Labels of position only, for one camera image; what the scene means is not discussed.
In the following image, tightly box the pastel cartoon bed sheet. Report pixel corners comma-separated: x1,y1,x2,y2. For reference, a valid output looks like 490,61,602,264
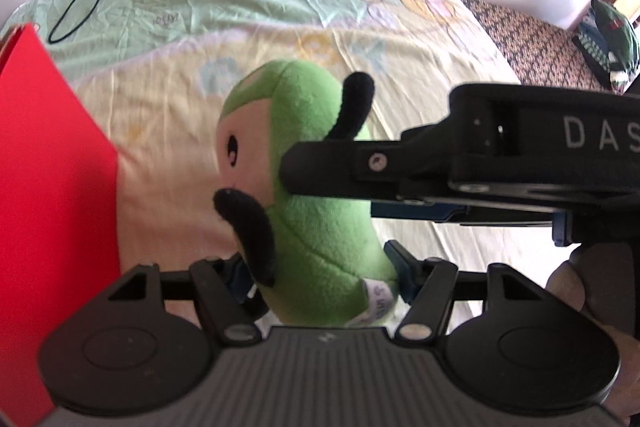
0,0,582,323

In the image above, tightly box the person's right hand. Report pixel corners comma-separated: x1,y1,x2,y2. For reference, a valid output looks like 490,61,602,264
546,243,639,426

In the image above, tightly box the red cardboard box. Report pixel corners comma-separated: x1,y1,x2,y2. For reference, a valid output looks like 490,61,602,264
1,25,120,426

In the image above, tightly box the dark patterned stool cushion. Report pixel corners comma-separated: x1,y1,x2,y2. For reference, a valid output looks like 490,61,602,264
462,0,604,91

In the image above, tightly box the green plush with moustache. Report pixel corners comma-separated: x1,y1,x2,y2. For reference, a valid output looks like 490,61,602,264
214,60,398,327

